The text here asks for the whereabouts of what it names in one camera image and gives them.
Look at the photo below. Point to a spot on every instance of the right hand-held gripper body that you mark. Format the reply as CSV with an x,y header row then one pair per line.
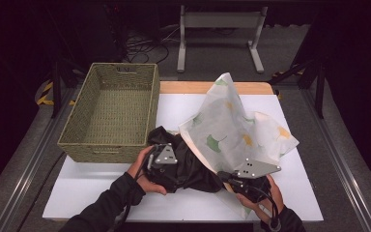
x,y
254,169

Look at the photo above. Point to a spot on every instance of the dark grey garment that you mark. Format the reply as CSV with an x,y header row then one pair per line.
x,y
193,170

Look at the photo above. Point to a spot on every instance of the black stand with striped tape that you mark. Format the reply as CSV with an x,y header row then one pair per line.
x,y
56,87

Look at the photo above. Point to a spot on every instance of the white board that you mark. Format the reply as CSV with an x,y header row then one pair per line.
x,y
87,190

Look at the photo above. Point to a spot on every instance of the aluminium rail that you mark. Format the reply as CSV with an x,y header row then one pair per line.
x,y
341,161
32,167

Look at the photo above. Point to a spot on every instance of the white metal stand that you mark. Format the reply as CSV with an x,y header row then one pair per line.
x,y
219,20

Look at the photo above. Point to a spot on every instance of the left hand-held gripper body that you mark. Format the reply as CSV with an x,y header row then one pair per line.
x,y
165,156

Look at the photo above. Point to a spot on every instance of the person's left hand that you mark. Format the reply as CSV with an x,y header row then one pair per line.
x,y
141,180

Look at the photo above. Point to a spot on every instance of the white leaf print laundry bag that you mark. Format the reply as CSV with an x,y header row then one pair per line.
x,y
225,129

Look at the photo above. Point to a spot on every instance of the person's right hand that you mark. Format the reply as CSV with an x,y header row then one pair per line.
x,y
273,196

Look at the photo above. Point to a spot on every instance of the green woven basket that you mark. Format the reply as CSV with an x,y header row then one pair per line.
x,y
109,116

